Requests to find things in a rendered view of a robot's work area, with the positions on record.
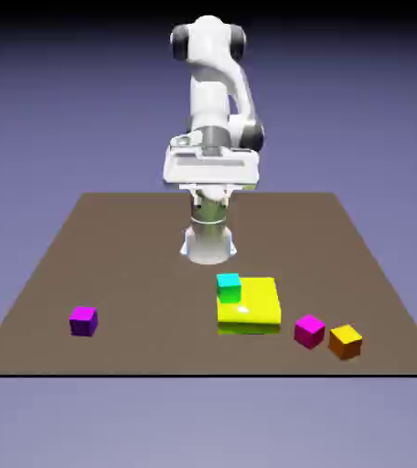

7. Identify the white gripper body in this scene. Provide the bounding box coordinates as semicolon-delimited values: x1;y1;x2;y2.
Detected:
162;144;261;192

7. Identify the large yellow box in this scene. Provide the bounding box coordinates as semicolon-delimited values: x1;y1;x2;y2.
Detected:
216;276;283;336

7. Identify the small purple cube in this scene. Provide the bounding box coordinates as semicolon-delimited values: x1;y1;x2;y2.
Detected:
69;305;99;338

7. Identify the small magenta cube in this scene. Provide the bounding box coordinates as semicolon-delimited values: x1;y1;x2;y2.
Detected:
294;314;327;351

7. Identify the small orange cube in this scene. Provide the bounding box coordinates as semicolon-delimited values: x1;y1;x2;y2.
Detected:
327;323;364;361

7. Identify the small cyan cube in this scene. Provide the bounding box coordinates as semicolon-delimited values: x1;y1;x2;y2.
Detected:
216;272;243;305

